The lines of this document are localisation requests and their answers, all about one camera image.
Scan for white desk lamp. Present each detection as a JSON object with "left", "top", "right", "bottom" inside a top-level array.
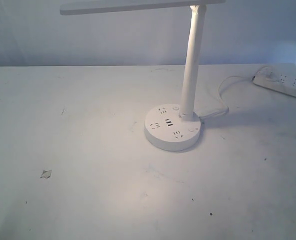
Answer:
[{"left": 60, "top": 0, "right": 223, "bottom": 152}]

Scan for small torn tape scrap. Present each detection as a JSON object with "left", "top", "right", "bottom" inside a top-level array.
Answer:
[{"left": 40, "top": 169, "right": 52, "bottom": 179}]

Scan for white power strip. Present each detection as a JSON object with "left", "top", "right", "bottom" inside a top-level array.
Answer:
[{"left": 252, "top": 63, "right": 296, "bottom": 98}]

